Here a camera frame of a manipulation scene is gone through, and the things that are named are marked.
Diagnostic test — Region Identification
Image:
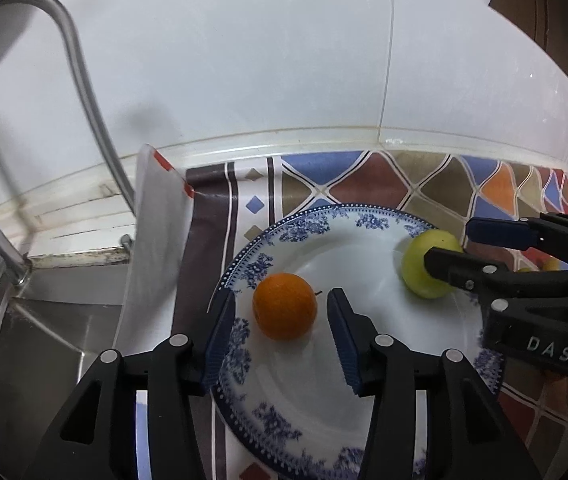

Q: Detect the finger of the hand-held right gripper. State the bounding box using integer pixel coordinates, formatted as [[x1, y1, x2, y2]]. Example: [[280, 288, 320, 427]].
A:
[[424, 246, 568, 306], [466, 212, 568, 271]]

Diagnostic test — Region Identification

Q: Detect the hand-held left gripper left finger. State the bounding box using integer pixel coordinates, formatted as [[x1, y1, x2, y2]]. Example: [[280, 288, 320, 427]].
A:
[[21, 287, 237, 480]]

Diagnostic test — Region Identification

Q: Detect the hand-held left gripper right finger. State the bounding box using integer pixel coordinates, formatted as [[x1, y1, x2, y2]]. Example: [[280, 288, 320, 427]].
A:
[[326, 287, 547, 480]]

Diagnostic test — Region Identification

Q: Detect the green apple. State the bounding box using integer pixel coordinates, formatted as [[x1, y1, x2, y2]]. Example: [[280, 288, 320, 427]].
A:
[[402, 230, 464, 301]]

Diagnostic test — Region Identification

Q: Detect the orange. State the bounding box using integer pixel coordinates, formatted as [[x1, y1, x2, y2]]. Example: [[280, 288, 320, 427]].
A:
[[253, 272, 318, 341]]

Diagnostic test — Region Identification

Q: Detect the blue white patterned plate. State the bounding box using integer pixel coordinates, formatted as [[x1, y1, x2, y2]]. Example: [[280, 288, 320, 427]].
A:
[[211, 204, 507, 480]]

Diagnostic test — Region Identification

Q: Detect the white plastic sheet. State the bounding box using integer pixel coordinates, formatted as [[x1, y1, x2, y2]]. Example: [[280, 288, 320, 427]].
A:
[[114, 144, 197, 356]]

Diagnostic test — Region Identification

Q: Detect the colourful checkered tablecloth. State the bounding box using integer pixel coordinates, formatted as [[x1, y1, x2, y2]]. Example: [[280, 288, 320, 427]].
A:
[[134, 150, 568, 480]]

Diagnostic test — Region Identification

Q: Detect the steel sink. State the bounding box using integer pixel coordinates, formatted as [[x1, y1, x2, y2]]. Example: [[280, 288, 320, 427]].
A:
[[0, 255, 130, 480]]

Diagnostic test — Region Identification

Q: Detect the slim gooseneck faucet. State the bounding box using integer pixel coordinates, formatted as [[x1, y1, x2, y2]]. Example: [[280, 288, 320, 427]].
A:
[[0, 0, 137, 251]]

